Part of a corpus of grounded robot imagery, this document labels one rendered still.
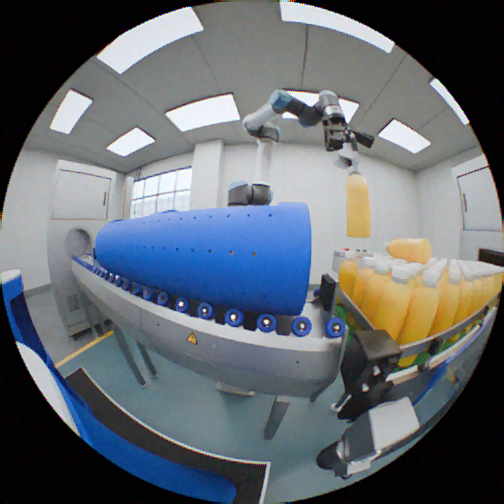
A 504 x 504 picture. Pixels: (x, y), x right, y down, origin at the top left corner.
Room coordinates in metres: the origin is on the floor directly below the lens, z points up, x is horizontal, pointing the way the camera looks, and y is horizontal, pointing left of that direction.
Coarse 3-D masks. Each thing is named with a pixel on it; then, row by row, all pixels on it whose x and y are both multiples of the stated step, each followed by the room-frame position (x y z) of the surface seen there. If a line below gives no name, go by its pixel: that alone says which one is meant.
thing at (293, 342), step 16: (112, 288) 0.43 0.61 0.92; (144, 304) 0.36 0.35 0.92; (176, 320) 0.32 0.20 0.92; (192, 320) 0.32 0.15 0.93; (208, 320) 0.31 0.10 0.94; (224, 336) 0.28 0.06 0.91; (240, 336) 0.28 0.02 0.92; (256, 336) 0.27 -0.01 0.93; (272, 336) 0.27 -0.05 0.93; (304, 336) 0.25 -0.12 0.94
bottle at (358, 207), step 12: (348, 180) 0.34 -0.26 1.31; (360, 180) 0.31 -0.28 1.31; (348, 192) 0.34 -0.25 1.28; (360, 192) 0.31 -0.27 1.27; (348, 204) 0.34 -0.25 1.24; (360, 204) 0.31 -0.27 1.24; (348, 216) 0.34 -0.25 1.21; (360, 216) 0.31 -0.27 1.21; (348, 228) 0.34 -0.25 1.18; (360, 228) 0.31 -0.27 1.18
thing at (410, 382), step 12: (468, 336) -0.01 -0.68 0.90; (456, 348) 0.02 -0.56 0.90; (432, 360) 0.07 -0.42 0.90; (444, 360) 0.03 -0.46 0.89; (408, 372) 0.09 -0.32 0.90; (432, 372) 0.04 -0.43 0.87; (396, 384) 0.08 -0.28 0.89; (408, 384) 0.07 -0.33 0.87; (420, 384) 0.05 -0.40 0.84; (348, 396) 0.41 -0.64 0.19; (360, 396) 0.10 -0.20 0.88; (372, 396) 0.09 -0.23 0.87; (384, 396) 0.08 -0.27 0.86; (396, 396) 0.07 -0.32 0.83; (408, 396) 0.05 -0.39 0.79; (336, 408) 0.42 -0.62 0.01; (348, 408) 0.10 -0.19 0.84; (360, 408) 0.10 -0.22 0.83; (348, 420) 0.10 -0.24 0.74
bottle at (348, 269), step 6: (348, 258) 0.46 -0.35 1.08; (354, 258) 0.46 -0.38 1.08; (342, 264) 0.47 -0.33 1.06; (348, 264) 0.45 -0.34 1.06; (354, 264) 0.44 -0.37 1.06; (342, 270) 0.46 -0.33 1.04; (348, 270) 0.44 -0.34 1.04; (354, 270) 0.43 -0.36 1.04; (342, 276) 0.45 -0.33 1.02; (348, 276) 0.44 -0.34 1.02; (354, 276) 0.43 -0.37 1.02; (342, 282) 0.45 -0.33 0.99; (348, 282) 0.44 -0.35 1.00; (342, 288) 0.45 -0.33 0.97; (348, 288) 0.43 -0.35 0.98; (348, 294) 0.43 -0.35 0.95; (336, 300) 0.46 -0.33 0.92; (342, 306) 0.44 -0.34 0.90
